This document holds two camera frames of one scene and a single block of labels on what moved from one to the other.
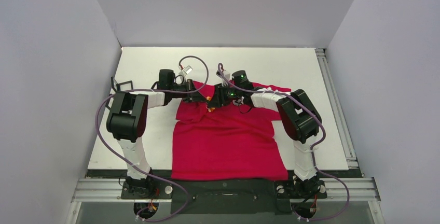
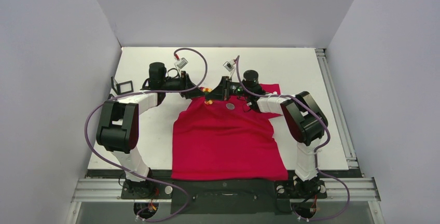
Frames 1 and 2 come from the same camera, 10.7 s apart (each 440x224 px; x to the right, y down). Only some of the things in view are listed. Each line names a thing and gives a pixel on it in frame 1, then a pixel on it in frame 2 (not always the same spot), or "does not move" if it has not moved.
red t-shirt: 228,143 does not move
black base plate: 197,197 does not move
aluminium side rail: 352,160 does not move
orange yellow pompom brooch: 210,109 → 207,89
